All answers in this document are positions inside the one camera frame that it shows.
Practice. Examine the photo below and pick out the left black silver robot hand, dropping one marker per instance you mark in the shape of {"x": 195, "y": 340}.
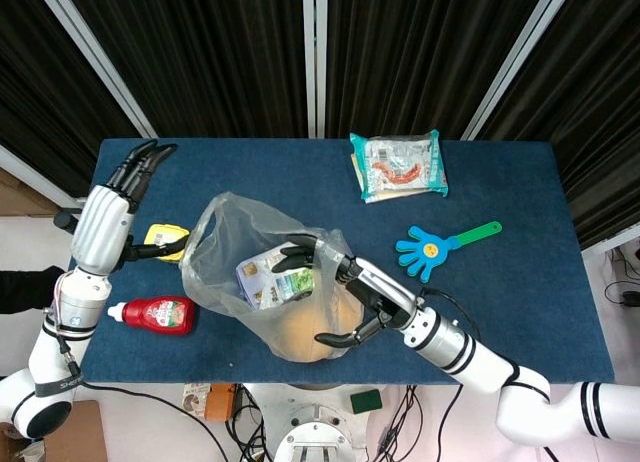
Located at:
{"x": 100, "y": 227}

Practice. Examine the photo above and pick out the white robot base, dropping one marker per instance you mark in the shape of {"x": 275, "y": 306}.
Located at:
{"x": 315, "y": 427}

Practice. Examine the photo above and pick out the printed paper carton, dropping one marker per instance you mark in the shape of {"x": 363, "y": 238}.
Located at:
{"x": 260, "y": 282}

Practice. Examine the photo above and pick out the blue hand clapper toy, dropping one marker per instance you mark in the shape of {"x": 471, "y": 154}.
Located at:
{"x": 425, "y": 252}

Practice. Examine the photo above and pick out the small green pad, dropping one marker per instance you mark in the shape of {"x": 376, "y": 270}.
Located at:
{"x": 366, "y": 402}

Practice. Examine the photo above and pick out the teal instant noodle packet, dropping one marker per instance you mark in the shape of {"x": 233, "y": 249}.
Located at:
{"x": 400, "y": 167}

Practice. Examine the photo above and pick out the brown cardboard box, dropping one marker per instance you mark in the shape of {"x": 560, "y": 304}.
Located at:
{"x": 85, "y": 432}

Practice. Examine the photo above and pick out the white frame pole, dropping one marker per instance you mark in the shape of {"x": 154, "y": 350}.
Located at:
{"x": 515, "y": 62}
{"x": 95, "y": 57}
{"x": 315, "y": 57}

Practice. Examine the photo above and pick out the black power adapter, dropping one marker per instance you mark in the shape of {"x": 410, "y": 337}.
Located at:
{"x": 631, "y": 298}

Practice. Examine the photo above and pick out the yellow lidded green jar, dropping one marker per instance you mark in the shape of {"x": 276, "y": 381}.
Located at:
{"x": 162, "y": 232}

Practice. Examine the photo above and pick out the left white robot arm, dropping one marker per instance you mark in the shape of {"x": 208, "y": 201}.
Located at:
{"x": 75, "y": 302}

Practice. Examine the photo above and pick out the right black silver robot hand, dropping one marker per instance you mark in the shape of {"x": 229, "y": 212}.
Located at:
{"x": 380, "y": 289}

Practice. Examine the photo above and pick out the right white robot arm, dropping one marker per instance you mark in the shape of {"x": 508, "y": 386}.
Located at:
{"x": 480, "y": 362}

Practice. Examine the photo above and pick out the person in black clothing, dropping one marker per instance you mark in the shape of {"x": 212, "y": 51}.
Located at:
{"x": 25, "y": 289}

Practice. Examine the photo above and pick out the black curtain panel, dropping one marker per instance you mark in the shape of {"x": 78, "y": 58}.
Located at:
{"x": 600, "y": 107}
{"x": 200, "y": 57}
{"x": 425, "y": 52}
{"x": 45, "y": 92}

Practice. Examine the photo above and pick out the red ketchup bottle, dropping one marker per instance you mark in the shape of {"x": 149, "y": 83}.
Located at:
{"x": 160, "y": 314}

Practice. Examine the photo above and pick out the clear plastic bag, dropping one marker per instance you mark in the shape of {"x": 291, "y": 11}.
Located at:
{"x": 220, "y": 262}

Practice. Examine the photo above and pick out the blue table mat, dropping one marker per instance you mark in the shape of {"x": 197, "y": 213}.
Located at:
{"x": 500, "y": 307}

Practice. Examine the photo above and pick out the round brown bread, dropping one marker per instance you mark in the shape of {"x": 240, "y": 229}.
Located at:
{"x": 300, "y": 332}

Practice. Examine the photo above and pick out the orange box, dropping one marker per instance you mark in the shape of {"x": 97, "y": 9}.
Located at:
{"x": 220, "y": 402}

